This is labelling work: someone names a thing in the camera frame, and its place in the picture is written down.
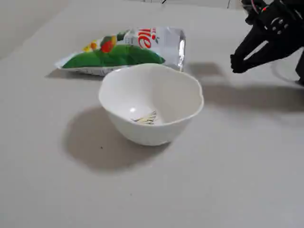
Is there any white ceramic bowl butterfly print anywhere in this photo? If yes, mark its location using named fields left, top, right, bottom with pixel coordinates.
left=98, top=63, right=205, bottom=146

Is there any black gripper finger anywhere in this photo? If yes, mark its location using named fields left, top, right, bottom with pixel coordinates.
left=230, top=29, right=268, bottom=63
left=232, top=35, right=304, bottom=74

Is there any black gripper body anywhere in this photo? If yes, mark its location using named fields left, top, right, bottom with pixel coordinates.
left=246, top=1, right=304, bottom=47

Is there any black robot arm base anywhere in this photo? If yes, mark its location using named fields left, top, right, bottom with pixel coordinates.
left=295, top=48, right=304, bottom=86

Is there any green white veggie straw packet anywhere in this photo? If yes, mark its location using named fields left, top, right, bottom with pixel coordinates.
left=54, top=26, right=187, bottom=77

